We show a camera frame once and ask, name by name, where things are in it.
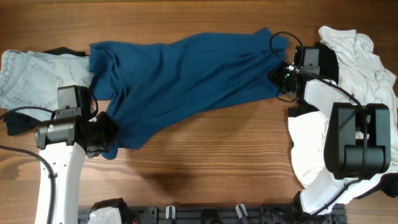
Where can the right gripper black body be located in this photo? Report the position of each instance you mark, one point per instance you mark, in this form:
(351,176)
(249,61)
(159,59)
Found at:
(282,76)

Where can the light blue folded jeans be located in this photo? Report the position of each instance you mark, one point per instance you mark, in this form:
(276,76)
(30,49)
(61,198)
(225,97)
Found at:
(33,78)

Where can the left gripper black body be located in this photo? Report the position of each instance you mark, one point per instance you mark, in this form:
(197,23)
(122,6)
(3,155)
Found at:
(107,129)

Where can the black garment right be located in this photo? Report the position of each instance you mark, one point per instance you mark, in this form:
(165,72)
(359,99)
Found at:
(320,61)

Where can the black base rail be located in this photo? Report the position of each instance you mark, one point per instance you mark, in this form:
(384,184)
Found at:
(266,214)

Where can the blue polo shirt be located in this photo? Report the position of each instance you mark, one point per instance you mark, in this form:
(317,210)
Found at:
(150,87)

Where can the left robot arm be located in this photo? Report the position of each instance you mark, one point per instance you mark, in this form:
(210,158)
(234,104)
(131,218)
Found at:
(73,133)

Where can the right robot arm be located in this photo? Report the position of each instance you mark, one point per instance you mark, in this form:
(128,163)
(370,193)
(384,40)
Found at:
(357,144)

